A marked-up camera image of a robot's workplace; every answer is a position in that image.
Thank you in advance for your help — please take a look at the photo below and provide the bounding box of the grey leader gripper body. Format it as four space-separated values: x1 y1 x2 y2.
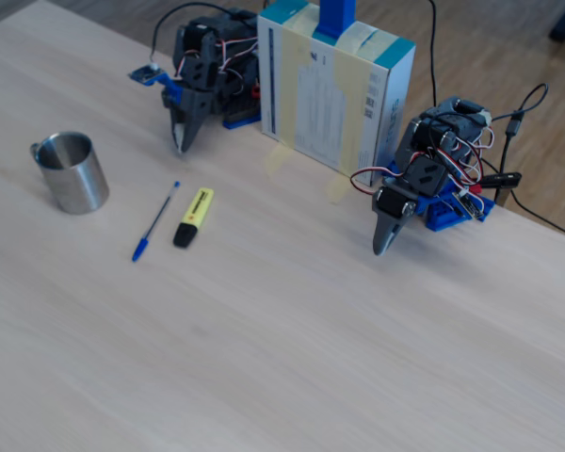
373 181 419 221

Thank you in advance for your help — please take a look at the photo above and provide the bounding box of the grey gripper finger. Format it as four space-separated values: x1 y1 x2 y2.
170 105 186 154
182 111 214 153

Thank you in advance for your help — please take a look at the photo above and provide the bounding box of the grey gripper body with camera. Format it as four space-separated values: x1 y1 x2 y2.
180 84 223 119

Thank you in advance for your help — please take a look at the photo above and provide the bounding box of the grey leader gripper finger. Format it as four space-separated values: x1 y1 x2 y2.
372 211 409 257

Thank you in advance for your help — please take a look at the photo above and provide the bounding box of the yellow highlighter with black cap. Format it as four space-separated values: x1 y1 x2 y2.
172 187 216 250

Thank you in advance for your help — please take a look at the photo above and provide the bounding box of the blue leader arm base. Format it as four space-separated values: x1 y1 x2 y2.
386 159 496 234

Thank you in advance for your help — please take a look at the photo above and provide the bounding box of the blue robot arm base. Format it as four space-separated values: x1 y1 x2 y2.
222 112 264 130

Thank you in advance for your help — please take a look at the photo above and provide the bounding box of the blue ballpoint pen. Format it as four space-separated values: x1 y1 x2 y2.
131 180 182 263

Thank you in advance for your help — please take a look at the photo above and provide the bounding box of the yellow masking tape strip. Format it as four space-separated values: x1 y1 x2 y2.
263 140 297 179
326 172 358 205

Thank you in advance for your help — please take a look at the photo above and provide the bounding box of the small controller circuit board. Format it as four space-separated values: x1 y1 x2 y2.
451 190 487 221

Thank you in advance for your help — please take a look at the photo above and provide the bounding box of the black plug connector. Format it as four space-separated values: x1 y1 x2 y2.
478 171 524 190

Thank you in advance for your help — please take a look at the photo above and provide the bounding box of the white and teal cardboard box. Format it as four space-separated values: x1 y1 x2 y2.
256 0 417 187

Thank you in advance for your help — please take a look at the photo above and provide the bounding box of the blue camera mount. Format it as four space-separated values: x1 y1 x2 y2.
154 74 186 108

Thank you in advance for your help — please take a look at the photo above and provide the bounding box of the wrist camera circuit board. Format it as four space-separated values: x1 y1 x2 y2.
127 62 167 88

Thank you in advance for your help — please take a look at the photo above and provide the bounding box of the grey robot arm with camera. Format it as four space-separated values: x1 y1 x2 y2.
171 12 261 124

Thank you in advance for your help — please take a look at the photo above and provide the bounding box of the black camera cable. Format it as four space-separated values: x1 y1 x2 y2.
151 1 249 65

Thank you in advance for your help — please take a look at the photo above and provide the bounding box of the silver metal cup with handle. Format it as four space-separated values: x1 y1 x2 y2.
29 131 110 216

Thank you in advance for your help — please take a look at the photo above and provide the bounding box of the thin black power cable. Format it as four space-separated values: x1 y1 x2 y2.
426 0 440 108

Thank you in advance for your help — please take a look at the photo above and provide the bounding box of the black usb cable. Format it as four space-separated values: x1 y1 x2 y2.
491 83 550 204

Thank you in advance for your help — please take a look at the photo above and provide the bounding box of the blue camera post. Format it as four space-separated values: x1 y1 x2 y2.
312 0 358 46

